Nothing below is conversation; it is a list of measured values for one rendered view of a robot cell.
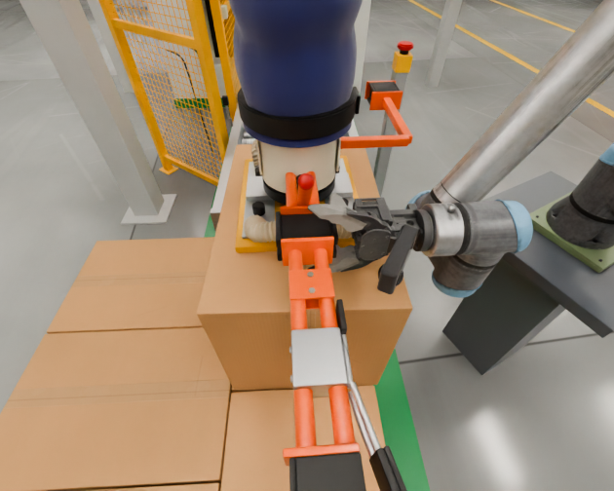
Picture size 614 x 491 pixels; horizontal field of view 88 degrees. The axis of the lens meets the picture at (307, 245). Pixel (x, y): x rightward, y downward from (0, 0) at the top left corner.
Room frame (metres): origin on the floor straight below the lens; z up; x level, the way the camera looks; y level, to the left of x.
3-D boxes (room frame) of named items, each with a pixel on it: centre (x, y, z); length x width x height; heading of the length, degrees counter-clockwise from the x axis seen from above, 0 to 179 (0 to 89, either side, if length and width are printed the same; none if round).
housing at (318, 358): (0.16, -0.01, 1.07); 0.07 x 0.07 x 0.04; 4
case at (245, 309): (0.60, 0.01, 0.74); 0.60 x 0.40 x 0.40; 2
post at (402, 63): (1.58, -0.43, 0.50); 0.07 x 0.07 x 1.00; 3
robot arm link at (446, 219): (0.38, -0.22, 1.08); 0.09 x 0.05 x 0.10; 4
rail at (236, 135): (2.14, 0.42, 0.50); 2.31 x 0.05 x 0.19; 3
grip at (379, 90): (0.94, -0.22, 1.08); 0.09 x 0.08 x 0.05; 94
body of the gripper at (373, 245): (0.39, -0.14, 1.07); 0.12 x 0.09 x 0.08; 94
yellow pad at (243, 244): (0.62, 0.11, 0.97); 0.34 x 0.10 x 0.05; 4
